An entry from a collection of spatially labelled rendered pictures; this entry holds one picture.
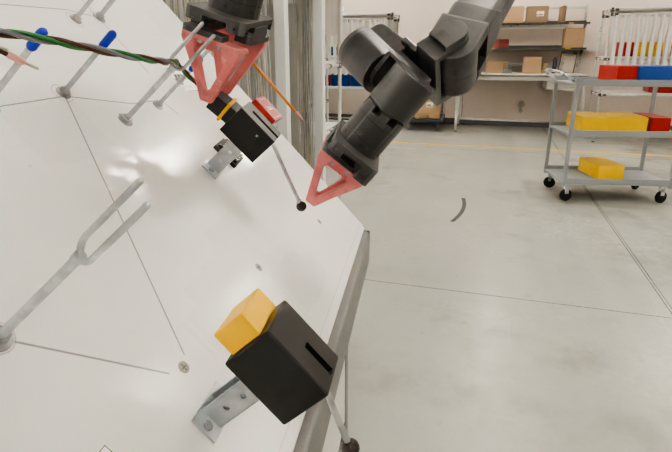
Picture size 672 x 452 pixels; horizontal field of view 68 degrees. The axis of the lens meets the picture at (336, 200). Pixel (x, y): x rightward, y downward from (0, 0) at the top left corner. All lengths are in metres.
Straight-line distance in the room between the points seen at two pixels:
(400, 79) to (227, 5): 0.20
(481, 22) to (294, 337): 0.42
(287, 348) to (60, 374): 0.14
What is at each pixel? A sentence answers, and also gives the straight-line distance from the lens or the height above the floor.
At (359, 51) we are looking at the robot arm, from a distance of 0.62.
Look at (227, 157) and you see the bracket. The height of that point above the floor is 1.07.
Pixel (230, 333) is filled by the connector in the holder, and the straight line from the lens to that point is 0.36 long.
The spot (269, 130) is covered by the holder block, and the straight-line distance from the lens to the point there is 0.62.
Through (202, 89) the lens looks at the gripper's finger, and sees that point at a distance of 0.59.
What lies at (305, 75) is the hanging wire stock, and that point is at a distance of 1.74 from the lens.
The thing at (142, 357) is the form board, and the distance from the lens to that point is 0.41.
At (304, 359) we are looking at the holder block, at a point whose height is 0.99.
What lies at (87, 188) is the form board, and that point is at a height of 1.08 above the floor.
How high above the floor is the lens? 1.20
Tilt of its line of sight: 17 degrees down
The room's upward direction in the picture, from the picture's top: straight up
